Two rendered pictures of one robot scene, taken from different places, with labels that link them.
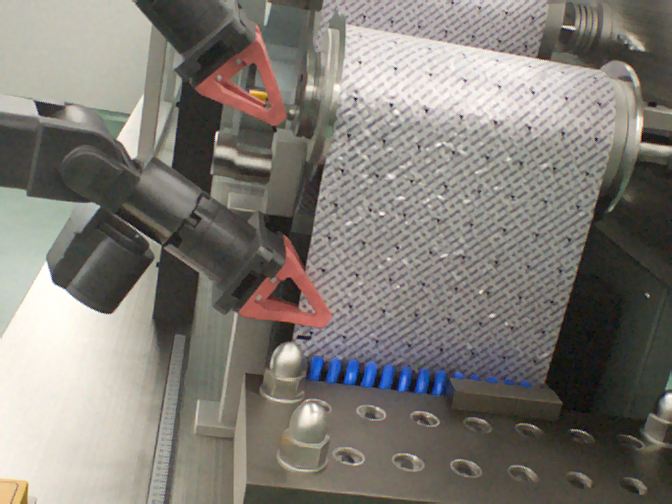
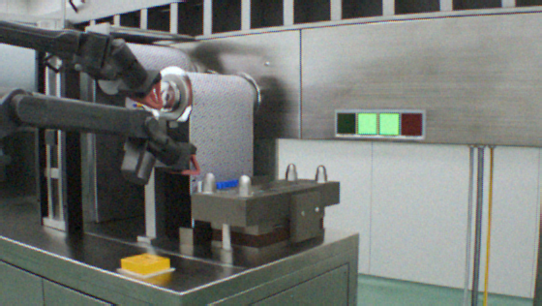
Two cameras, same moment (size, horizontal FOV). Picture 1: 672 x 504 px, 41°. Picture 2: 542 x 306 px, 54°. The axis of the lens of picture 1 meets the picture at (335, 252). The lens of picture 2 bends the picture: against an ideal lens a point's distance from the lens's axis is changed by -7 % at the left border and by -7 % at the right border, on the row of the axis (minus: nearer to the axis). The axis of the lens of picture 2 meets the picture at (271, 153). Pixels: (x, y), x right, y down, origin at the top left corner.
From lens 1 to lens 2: 0.91 m
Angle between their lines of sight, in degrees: 46
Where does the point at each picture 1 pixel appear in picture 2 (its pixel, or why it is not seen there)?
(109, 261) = (149, 161)
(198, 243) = (170, 148)
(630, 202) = not seen: hidden behind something
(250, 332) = (159, 195)
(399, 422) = not seen: hidden behind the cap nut
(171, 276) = (73, 209)
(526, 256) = (241, 135)
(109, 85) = not seen: outside the picture
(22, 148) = (135, 119)
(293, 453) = (247, 191)
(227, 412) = (157, 231)
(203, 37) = (145, 79)
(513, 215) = (236, 122)
